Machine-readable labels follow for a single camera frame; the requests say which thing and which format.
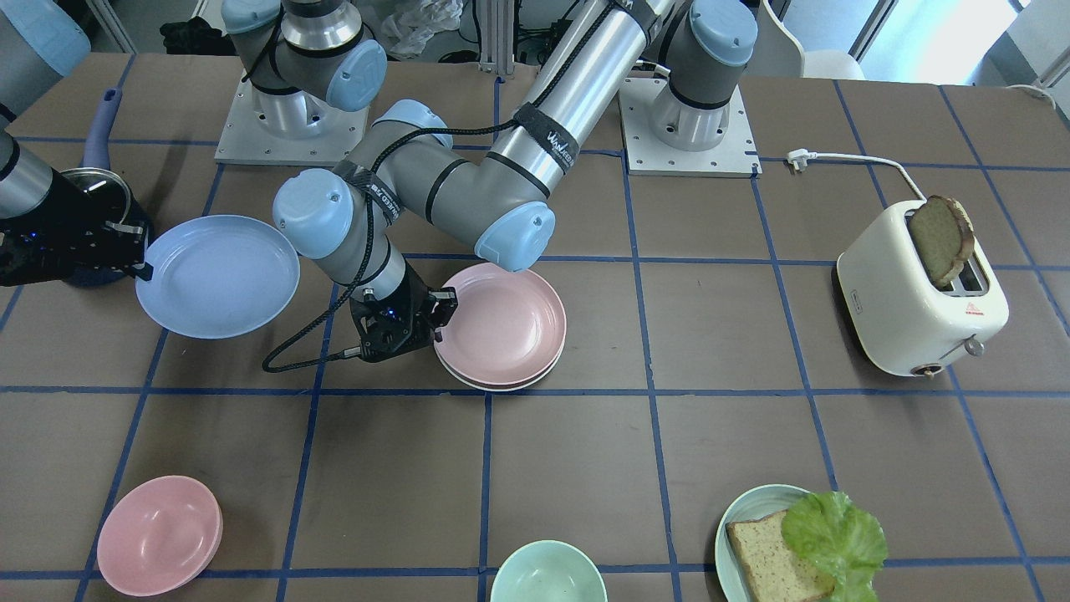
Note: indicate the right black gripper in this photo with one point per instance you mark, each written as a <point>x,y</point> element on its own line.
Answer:
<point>73,226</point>

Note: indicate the bread slice on plate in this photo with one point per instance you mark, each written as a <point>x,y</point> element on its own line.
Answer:
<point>772,571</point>

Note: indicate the green plate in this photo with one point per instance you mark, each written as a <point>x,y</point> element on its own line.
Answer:
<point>753,504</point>

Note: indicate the white toaster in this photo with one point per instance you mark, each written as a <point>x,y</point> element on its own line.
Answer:
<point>905,324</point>

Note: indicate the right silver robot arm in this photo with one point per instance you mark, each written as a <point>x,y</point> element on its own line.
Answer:
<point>317,47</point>

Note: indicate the bread slice in toaster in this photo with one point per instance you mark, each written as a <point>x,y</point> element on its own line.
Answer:
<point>944,238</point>

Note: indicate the pink plate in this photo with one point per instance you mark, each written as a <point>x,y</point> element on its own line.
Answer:
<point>508,326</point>

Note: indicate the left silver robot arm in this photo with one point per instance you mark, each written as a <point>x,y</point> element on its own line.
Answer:
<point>338,217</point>

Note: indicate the green lettuce leaf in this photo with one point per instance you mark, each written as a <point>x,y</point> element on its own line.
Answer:
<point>847,543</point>

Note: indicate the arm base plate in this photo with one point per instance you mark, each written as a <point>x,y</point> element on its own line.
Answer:
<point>710,150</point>
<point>296,129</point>

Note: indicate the aluminium frame post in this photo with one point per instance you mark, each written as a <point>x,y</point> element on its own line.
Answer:
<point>496,36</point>

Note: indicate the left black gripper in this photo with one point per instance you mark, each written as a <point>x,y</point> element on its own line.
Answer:
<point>415,294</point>

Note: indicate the green bowl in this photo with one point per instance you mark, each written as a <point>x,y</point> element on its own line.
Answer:
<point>548,570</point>

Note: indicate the dark blue pot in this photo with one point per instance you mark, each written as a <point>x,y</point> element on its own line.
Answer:
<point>119,230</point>

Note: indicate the pink bowl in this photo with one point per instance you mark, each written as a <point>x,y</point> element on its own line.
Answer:
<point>160,536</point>

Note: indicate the blue plate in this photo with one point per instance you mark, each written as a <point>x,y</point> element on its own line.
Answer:
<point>219,277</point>

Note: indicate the cream white plate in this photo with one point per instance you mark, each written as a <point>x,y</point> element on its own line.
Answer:
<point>484,386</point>

